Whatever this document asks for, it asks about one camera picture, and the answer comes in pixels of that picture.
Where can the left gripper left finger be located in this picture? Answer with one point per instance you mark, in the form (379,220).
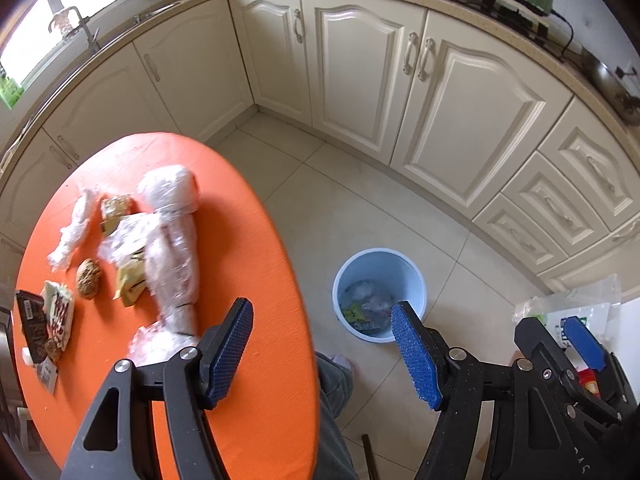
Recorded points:
(116,440)

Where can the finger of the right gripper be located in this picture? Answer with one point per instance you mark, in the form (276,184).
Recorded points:
(540,349)
(604,376)

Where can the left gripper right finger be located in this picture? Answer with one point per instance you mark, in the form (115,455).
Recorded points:
(454,384)

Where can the light blue trash bin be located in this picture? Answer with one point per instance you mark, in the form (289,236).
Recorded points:
(368,285)

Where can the cream kitchen cabinets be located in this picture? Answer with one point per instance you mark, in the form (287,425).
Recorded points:
(490,125)

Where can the chrome kitchen faucet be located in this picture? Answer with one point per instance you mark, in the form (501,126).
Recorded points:
(69,21)

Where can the white plastic bag on floor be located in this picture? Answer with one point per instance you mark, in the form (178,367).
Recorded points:
(597,305)

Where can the orange round tablecloth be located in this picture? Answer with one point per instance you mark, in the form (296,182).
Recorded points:
(268,425)

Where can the grey trouser leg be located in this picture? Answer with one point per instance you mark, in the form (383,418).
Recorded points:
(336,381)

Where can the pale green red wrapper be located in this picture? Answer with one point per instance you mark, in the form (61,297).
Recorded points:
(130,280)

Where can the long clear plastic wrap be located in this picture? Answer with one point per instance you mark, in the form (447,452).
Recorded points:
(171,269)

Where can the round brown cookie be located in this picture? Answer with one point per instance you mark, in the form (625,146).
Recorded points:
(88,279)

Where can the red white checkered wrapper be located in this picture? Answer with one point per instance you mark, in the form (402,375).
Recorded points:
(59,306)

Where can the black snack wrapper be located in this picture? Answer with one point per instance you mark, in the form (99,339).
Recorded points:
(34,323)

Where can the crumpled white plastic wrap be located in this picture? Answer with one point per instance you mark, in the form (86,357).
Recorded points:
(74,234)

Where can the brown cookie piece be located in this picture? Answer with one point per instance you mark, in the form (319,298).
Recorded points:
(116,206)

